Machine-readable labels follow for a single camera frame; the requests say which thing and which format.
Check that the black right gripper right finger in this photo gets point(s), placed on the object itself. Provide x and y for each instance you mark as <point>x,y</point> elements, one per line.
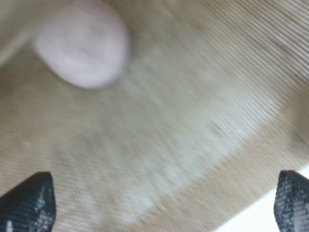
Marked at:
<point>291,205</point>

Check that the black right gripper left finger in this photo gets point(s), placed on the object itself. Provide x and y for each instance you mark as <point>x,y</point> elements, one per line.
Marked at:
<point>30,206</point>

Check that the pink peach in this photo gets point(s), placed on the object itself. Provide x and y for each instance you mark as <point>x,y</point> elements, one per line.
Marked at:
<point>86,43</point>

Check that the brown linen bag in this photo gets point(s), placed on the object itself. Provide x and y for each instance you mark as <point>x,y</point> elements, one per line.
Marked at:
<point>212,106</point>

